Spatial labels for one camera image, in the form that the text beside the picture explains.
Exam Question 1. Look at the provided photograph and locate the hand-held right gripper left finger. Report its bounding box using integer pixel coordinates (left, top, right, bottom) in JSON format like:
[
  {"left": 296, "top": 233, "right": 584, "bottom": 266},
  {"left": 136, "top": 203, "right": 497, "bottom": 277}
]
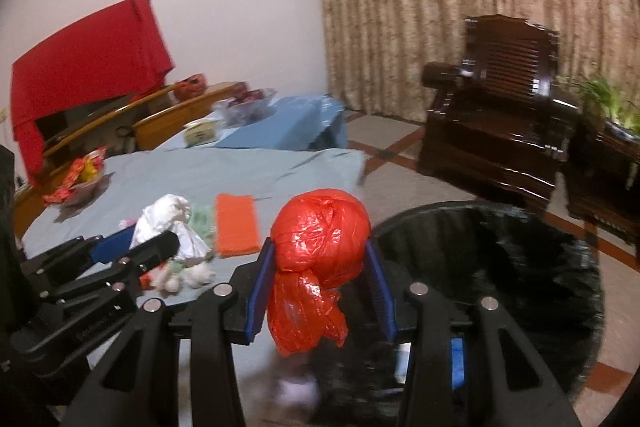
[{"left": 60, "top": 239, "right": 277, "bottom": 427}]

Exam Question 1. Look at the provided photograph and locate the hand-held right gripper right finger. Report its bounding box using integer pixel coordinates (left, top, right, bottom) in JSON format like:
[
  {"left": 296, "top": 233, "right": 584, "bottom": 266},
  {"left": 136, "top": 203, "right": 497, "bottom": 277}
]
[{"left": 364, "top": 239, "right": 583, "bottom": 427}]

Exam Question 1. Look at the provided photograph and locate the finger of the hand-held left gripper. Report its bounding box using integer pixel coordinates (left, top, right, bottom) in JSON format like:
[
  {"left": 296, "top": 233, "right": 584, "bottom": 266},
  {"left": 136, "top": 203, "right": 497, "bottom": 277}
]
[
  {"left": 20, "top": 227, "right": 137, "bottom": 294},
  {"left": 37, "top": 231, "right": 182, "bottom": 333}
]

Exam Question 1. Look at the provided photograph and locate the white plastic bag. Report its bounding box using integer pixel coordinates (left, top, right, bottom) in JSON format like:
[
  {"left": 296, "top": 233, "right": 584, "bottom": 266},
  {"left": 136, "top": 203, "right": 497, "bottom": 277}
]
[{"left": 131, "top": 194, "right": 213, "bottom": 265}]

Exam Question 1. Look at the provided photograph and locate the green packet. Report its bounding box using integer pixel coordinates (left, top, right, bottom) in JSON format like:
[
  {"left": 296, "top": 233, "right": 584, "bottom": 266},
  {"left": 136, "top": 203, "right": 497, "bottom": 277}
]
[{"left": 187, "top": 204, "right": 218, "bottom": 243}]

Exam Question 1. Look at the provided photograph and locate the black trash bin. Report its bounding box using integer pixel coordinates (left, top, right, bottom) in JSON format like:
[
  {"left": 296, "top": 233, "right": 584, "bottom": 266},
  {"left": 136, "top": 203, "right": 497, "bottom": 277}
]
[{"left": 305, "top": 201, "right": 606, "bottom": 427}]

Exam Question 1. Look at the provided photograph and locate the crumpled white tissue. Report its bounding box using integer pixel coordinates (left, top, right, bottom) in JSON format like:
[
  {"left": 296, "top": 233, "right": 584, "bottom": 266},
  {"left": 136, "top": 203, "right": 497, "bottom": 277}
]
[
  {"left": 182, "top": 263, "right": 217, "bottom": 290},
  {"left": 152, "top": 271, "right": 182, "bottom": 294}
]

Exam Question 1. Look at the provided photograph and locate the orange pack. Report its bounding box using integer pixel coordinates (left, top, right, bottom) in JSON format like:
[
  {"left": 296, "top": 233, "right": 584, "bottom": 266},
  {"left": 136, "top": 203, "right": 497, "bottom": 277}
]
[{"left": 215, "top": 193, "right": 261, "bottom": 258}]

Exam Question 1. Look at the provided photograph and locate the bowl of snack packets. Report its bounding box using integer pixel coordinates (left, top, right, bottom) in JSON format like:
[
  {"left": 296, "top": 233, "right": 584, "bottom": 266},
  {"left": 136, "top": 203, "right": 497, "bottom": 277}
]
[{"left": 42, "top": 147, "right": 108, "bottom": 206}]

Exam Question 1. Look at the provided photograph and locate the light blue tablecloth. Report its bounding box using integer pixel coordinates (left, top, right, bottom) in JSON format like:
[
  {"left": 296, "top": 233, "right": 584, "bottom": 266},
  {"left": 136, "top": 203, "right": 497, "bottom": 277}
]
[{"left": 22, "top": 148, "right": 368, "bottom": 373}]

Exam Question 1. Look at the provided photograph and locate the light wooden chair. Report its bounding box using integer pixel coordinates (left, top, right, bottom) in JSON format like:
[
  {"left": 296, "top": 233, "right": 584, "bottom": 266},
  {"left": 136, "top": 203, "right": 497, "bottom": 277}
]
[
  {"left": 42, "top": 84, "right": 176, "bottom": 162},
  {"left": 132, "top": 82, "right": 241, "bottom": 151}
]

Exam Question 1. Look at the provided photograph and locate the tissue box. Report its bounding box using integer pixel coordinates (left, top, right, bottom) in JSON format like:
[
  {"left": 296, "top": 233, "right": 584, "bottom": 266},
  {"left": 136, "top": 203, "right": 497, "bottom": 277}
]
[{"left": 182, "top": 119, "right": 223, "bottom": 146}]

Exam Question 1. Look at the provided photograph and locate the darker blue tablecloth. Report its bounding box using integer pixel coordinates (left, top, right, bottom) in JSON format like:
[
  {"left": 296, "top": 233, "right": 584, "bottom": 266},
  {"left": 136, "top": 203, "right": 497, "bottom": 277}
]
[{"left": 155, "top": 94, "right": 349, "bottom": 152}]

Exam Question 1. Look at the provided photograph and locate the small red bag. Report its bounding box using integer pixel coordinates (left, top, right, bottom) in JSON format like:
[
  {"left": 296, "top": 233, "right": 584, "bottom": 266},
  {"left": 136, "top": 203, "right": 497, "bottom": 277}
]
[{"left": 173, "top": 73, "right": 207, "bottom": 101}]

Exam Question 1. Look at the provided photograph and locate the plastic bag of red fruit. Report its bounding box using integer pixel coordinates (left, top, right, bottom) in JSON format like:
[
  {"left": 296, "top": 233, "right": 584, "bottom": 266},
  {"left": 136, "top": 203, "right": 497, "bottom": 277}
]
[{"left": 212, "top": 88, "right": 278, "bottom": 125}]

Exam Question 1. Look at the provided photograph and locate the red cloth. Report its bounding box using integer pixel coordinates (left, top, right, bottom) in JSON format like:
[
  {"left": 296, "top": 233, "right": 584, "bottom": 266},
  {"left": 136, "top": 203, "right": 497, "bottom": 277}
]
[{"left": 11, "top": 0, "right": 176, "bottom": 185}]

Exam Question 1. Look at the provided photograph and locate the dark wooden armchair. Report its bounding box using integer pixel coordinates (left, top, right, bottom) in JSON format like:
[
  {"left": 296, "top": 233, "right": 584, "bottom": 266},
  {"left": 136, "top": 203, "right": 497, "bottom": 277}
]
[{"left": 417, "top": 14, "right": 581, "bottom": 208}]

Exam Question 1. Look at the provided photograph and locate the dark wooden side table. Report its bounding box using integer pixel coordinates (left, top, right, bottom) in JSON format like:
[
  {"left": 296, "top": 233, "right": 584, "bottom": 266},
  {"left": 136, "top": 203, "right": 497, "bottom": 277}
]
[{"left": 565, "top": 119, "right": 640, "bottom": 268}]

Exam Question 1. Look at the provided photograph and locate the green potted plant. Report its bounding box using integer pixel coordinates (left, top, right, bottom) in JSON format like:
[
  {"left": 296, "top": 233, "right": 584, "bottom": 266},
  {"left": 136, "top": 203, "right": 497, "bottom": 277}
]
[{"left": 565, "top": 77, "right": 640, "bottom": 128}]

